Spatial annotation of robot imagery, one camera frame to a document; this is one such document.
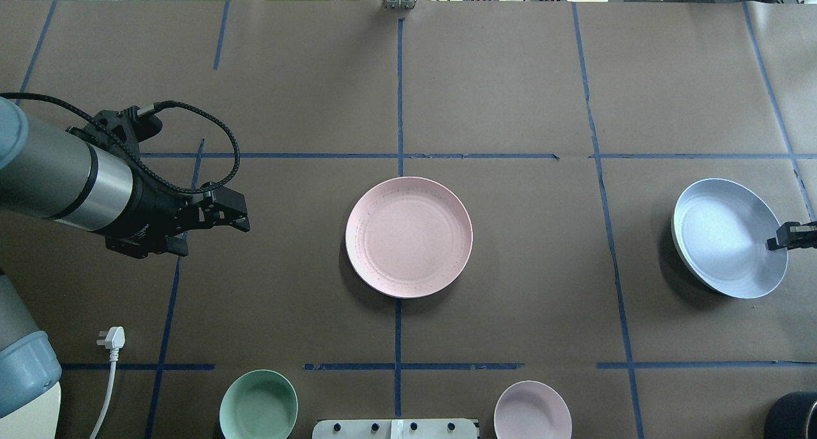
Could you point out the blue plate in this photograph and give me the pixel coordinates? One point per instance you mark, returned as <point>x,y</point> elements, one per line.
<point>720,229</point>

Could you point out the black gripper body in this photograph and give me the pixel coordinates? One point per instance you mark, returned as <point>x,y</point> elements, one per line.
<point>151,212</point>

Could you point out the cream toaster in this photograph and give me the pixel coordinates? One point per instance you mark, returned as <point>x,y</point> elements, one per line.
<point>37,419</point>

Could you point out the pink bowl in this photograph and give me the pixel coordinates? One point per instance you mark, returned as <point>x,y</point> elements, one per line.
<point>530,409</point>

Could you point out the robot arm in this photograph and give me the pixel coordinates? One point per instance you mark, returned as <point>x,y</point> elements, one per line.
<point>91,233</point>

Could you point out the green bowl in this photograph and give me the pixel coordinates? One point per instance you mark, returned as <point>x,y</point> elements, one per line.
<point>259,404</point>

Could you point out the white mounting pillar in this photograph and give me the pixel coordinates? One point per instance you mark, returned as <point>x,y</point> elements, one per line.
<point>397,428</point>

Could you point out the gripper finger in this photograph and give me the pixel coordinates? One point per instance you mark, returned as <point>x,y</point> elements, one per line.
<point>792,235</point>

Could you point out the dark blue pot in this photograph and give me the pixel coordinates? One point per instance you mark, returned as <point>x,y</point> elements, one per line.
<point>792,416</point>

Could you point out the pink plate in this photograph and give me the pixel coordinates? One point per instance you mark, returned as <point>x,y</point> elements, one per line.
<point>409,237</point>

